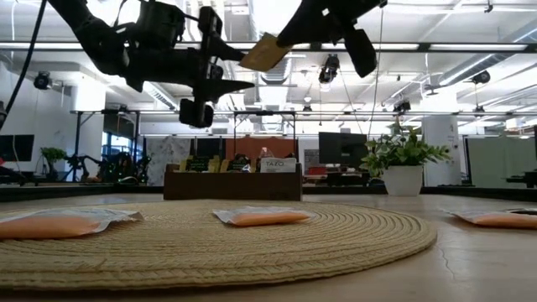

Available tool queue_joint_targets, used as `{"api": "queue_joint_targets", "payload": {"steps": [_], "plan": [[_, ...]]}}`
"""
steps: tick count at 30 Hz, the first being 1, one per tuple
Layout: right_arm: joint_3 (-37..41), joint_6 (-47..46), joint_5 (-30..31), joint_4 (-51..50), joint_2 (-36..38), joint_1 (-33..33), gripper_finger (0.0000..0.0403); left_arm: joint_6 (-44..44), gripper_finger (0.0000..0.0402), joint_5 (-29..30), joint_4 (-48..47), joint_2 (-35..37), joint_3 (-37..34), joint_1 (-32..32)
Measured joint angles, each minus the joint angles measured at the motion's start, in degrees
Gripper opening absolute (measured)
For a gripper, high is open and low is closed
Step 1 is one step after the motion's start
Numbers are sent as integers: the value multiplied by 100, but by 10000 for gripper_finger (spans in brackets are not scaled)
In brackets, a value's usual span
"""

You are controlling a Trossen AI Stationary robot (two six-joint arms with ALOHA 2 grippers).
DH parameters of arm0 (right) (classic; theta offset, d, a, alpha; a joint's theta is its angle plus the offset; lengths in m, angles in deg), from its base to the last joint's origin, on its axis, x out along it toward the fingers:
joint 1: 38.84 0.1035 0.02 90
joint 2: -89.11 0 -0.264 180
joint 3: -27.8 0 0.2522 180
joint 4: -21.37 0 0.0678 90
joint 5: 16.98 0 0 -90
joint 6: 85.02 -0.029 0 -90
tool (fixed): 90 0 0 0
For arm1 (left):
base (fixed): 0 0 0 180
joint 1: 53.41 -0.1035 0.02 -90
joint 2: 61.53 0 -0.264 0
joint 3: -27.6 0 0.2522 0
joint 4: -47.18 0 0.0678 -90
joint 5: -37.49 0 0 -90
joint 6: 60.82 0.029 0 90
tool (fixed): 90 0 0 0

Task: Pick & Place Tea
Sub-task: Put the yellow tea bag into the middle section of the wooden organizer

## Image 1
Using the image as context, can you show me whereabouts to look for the black metal table frame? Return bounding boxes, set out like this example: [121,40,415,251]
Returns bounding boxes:
[0,182,537,202]

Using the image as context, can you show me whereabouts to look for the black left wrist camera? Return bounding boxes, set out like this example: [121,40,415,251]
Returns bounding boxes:
[136,0,188,49]

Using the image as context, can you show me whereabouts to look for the black office desk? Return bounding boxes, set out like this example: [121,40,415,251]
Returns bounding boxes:
[503,170,537,189]

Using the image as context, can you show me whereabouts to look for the brown wooden organizer box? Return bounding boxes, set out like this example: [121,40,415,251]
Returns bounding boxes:
[163,162,303,201]

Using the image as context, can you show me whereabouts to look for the small background potted plant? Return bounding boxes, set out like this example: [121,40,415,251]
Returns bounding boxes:
[40,146,68,182]

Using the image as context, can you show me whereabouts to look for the orange partition panel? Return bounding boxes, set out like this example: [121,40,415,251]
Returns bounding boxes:
[225,137,300,164]

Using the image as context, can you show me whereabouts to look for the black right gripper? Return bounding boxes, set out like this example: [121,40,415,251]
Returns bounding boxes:
[275,0,388,79]

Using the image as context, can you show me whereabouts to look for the grey patterned partition panel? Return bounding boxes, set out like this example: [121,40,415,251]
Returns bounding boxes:
[145,137,193,187]

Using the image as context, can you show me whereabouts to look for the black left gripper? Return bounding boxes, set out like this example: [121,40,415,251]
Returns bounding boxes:
[123,6,256,129]

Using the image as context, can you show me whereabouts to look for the black background robot rig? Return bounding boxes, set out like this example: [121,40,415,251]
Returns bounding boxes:
[62,151,153,185]

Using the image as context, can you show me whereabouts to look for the yellow black tea packets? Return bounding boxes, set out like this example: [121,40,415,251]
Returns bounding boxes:
[180,154,222,174]

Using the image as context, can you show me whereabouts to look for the green plant in white pot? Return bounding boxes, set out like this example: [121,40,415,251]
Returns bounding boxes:
[359,123,452,197]

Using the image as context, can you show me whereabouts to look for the white room pillar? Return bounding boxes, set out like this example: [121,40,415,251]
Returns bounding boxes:
[421,115,462,186]

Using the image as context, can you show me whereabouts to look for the pale green partition panel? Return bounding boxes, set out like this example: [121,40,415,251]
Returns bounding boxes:
[466,137,537,189]

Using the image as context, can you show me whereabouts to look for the black computer monitor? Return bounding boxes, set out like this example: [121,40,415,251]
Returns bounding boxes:
[317,132,368,167]
[0,133,35,164]

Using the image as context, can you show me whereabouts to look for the dark partition panel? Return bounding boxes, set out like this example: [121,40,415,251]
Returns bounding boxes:
[196,138,227,163]

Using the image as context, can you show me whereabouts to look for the round woven straw placemat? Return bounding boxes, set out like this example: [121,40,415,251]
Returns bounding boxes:
[0,199,438,291]

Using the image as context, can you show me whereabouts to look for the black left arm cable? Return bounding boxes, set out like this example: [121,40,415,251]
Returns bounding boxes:
[3,0,48,117]

